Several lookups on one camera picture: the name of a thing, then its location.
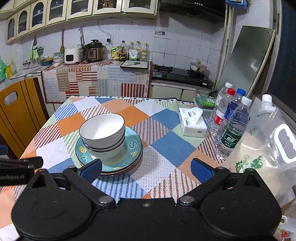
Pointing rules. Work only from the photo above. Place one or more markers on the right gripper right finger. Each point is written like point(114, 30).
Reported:
point(209, 177)

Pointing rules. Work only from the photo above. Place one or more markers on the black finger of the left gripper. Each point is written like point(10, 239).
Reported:
point(32, 162)

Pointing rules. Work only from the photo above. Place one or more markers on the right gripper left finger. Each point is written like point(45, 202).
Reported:
point(81, 181)

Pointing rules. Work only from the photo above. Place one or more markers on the white bowl black rim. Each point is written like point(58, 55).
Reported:
point(103, 131)

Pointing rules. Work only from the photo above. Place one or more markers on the yellow wooden chair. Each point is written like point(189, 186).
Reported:
point(23, 113)

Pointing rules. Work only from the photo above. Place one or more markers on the pink plate under stack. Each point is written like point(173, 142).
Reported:
point(125, 160)

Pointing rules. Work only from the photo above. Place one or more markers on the patchwork tablecloth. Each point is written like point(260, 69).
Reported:
point(153, 161)

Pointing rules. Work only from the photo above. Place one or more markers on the red cap water bottle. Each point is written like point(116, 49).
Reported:
point(220, 112)

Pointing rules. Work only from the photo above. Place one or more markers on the white tissue pack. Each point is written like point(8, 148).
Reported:
point(192, 122)

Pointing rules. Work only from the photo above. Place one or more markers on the teal alphabet plate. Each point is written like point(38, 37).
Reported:
point(132, 141)

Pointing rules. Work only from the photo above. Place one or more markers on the green label water bottle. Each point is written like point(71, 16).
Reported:
point(235, 128)

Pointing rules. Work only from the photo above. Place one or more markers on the clear rice bag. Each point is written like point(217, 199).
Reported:
point(260, 148)

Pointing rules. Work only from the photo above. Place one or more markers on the green plastic basket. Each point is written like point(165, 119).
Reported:
point(204, 101)

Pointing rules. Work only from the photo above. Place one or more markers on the white cap water bottle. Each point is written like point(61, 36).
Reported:
point(222, 93)

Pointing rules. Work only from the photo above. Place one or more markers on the blue cap water bottle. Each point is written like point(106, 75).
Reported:
point(234, 102)

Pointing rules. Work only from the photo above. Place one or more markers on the striped counter cloth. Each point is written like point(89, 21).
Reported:
point(103, 78)

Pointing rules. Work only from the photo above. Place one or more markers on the white pot on stove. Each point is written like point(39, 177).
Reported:
point(198, 67)

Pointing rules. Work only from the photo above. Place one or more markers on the white rice cooker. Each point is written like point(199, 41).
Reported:
point(73, 55)

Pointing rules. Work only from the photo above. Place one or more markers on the black gas stove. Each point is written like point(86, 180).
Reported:
point(182, 76)

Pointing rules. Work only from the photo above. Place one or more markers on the metal sheet leaning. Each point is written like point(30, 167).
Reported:
point(248, 58)

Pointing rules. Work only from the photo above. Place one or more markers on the cutting board with knife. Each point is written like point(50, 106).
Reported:
point(134, 64)

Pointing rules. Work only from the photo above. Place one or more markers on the black pressure cooker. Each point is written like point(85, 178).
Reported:
point(94, 51)

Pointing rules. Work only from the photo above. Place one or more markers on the yellow snack bag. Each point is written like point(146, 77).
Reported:
point(115, 52)

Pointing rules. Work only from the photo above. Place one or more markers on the oil bottle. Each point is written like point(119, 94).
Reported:
point(145, 52)
point(138, 48)
point(132, 52)

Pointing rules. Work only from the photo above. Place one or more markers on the wall cabinets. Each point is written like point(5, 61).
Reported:
point(24, 17)

